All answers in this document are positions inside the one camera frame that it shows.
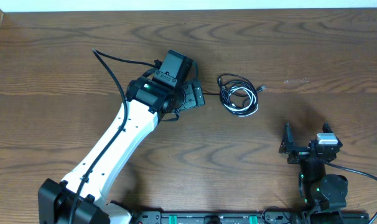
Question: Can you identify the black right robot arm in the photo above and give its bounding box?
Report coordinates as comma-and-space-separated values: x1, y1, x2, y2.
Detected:
279, 123, 348, 223

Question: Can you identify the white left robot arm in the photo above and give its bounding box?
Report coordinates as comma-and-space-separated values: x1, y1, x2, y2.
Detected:
38, 76, 205, 223

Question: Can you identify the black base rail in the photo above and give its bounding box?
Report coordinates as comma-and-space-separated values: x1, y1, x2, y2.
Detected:
130, 208, 370, 224

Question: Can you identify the left camera cable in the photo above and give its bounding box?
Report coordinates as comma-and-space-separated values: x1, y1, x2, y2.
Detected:
68, 48, 160, 224

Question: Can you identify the camera cable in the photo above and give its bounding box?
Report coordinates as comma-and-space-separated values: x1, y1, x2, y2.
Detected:
319, 157, 377, 224
68, 48, 160, 224

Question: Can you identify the black USB cable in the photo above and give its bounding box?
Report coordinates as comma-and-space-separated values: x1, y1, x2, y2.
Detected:
202, 73, 266, 118

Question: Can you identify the white USB cable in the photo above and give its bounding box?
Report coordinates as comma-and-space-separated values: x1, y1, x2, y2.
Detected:
222, 86, 259, 118

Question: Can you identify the right camera cable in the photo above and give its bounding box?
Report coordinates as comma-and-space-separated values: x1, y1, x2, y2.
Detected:
319, 157, 377, 224

